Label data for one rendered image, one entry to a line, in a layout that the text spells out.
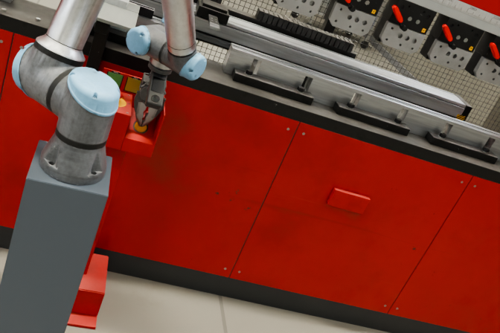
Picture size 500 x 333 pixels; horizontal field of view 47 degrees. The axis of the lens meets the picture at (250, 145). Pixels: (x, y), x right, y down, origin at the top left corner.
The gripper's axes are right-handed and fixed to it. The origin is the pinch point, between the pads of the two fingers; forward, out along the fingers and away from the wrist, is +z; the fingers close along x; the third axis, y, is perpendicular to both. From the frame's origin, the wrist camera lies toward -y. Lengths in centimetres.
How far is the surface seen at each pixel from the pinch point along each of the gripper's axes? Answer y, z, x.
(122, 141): -6.8, 3.6, 4.7
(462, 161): 12, -13, -119
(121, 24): 7.7, -26.3, 13.8
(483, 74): 26, -43, -115
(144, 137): -3.5, 2.4, -1.7
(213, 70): 27.2, -12.0, -21.1
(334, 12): 29, -45, -53
